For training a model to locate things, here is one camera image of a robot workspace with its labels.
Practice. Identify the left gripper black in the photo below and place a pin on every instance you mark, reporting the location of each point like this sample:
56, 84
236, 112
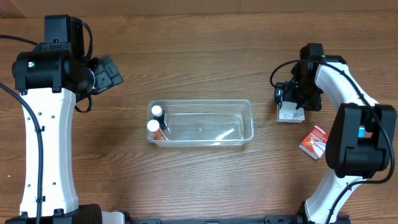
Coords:
106, 76

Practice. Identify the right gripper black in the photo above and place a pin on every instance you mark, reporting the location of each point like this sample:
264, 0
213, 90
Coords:
292, 95

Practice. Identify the white bandage box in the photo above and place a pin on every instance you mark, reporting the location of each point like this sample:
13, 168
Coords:
288, 113

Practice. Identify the black bottle white cap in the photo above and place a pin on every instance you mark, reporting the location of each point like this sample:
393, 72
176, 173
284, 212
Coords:
160, 115

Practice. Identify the orange bottle white cap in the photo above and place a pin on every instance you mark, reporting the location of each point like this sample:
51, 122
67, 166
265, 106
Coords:
154, 127

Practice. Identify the blue lozenge box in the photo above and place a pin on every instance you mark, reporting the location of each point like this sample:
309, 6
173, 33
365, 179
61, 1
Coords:
361, 133

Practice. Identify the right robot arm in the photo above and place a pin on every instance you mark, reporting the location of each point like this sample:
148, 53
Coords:
358, 149

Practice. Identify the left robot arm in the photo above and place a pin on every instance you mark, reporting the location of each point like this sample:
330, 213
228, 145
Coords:
49, 81

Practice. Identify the clear plastic container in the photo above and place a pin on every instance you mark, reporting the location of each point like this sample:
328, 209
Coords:
204, 123

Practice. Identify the red caplet box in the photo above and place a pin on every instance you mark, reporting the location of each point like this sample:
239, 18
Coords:
314, 144

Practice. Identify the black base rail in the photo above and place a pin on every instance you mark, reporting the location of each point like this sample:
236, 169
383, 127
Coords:
217, 220

